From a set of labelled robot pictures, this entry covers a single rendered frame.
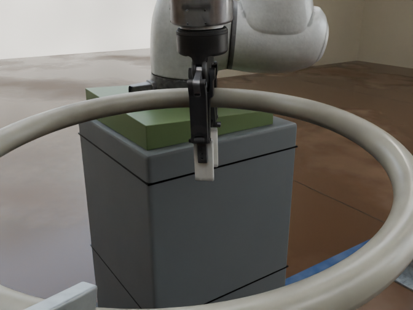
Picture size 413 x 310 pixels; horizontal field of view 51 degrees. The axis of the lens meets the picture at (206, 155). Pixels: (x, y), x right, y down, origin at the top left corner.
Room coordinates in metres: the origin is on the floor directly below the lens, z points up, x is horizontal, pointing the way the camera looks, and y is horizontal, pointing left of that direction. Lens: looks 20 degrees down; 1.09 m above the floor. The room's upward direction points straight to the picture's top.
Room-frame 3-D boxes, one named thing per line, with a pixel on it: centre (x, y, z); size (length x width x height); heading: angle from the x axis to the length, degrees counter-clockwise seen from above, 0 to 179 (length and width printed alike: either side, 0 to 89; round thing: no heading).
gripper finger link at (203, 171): (0.64, 0.00, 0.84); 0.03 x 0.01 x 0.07; 81
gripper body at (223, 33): (0.66, 0.01, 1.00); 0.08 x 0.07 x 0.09; 171
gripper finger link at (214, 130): (0.69, 0.00, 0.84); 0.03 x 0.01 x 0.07; 81
